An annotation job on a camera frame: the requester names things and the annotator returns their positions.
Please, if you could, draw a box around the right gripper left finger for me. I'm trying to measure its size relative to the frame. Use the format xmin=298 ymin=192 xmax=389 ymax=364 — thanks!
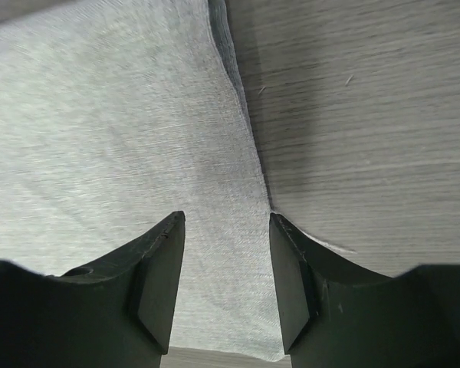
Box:
xmin=0 ymin=211 xmax=185 ymax=367

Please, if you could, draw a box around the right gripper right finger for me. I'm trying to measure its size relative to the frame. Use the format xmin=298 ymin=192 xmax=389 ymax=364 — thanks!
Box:
xmin=269 ymin=214 xmax=460 ymax=367

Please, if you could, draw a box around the grey cloth napkin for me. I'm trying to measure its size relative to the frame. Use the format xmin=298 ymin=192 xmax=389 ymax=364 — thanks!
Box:
xmin=0 ymin=1 xmax=284 ymax=361

